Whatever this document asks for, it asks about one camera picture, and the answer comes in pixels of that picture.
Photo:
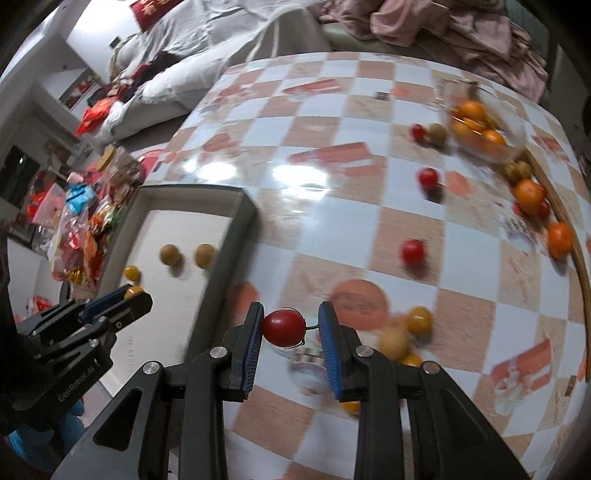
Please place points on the orange mandarin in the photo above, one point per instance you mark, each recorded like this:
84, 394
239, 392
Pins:
560, 240
528, 196
463, 131
471, 112
492, 139

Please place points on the yellow cherry tomato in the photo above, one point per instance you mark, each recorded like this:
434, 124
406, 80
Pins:
351, 406
412, 360
418, 321
131, 273
135, 290

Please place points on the grey rectangular tray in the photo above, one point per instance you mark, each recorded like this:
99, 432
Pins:
184, 221

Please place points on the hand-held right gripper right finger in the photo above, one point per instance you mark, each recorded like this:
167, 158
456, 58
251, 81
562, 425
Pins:
328, 357

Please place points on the checkered tablecloth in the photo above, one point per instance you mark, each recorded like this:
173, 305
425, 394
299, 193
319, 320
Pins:
332, 217

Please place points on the pale yellow longan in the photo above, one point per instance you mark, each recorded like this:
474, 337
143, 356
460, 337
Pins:
394, 344

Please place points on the red cherry tomato with stem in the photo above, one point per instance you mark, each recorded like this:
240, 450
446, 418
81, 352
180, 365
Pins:
282, 327

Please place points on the red foil packet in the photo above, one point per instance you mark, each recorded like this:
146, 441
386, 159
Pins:
94, 116

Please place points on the pile of pink clothes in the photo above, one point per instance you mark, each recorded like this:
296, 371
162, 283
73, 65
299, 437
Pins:
461, 32

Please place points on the small dark object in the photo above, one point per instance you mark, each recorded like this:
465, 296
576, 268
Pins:
382, 96

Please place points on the pile of colourful snack packets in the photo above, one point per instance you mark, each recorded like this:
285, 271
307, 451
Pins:
83, 217

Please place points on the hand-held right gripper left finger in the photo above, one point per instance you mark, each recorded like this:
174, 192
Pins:
253, 355

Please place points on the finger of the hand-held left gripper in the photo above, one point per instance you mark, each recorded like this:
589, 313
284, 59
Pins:
131, 308
104, 303

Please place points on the wooden rimmed round tray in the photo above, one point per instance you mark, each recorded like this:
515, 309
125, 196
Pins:
561, 203

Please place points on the grey blanket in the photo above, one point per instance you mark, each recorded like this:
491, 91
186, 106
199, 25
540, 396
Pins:
207, 41

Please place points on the red pillow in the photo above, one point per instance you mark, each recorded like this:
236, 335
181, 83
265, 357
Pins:
154, 10

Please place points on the brown longan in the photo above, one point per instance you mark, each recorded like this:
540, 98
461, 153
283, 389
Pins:
169, 254
509, 172
205, 255
437, 134
524, 170

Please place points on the blue round object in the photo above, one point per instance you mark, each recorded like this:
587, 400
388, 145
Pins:
37, 438

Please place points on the clear glass bowl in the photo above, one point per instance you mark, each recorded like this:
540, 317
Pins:
503, 115

